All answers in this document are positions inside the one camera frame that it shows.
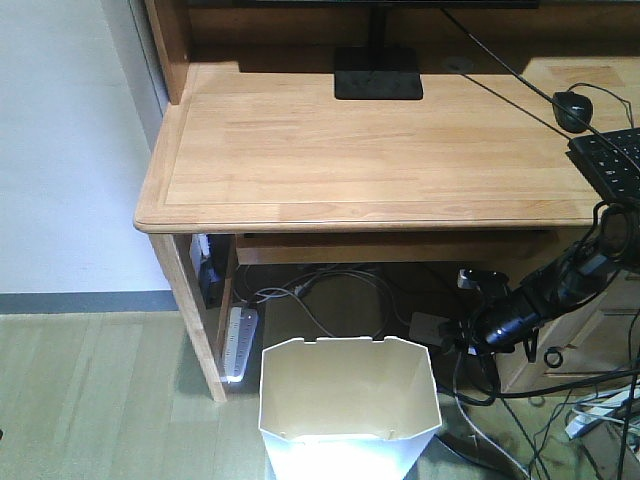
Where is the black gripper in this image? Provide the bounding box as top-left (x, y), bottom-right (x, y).
top-left (471, 289), bottom-right (542, 353)

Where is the white plastic trash bin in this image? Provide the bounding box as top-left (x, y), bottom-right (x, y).
top-left (259, 337), bottom-right (442, 479)

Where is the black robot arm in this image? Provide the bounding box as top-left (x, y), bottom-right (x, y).
top-left (468, 198), bottom-right (639, 353)

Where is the wooden drawer cabinet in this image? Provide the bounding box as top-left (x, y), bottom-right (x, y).
top-left (489, 227), bottom-right (639, 393)

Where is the white power strip under desk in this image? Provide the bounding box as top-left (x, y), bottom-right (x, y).
top-left (408, 310), bottom-right (489, 357)

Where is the white power strip right floor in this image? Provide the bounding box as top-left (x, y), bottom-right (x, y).
top-left (565, 388), bottom-right (628, 440)

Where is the black keyboard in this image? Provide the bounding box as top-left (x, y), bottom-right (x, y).
top-left (567, 127), bottom-right (639, 201)

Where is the black computer mouse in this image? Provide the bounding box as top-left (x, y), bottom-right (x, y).
top-left (552, 91), bottom-right (594, 134)

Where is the white power strip left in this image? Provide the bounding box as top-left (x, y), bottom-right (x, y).
top-left (222, 306), bottom-right (259, 383)

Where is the black monitor with stand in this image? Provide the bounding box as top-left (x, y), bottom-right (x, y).
top-left (186, 0), bottom-right (542, 101)

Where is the light wooden desk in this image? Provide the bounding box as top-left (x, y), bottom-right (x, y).
top-left (134, 1), bottom-right (639, 401)

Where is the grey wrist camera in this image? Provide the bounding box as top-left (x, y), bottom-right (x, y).
top-left (456, 269), bottom-right (509, 290)

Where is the black cable across desk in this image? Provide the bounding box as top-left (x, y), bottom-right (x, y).
top-left (439, 6), bottom-right (640, 166)

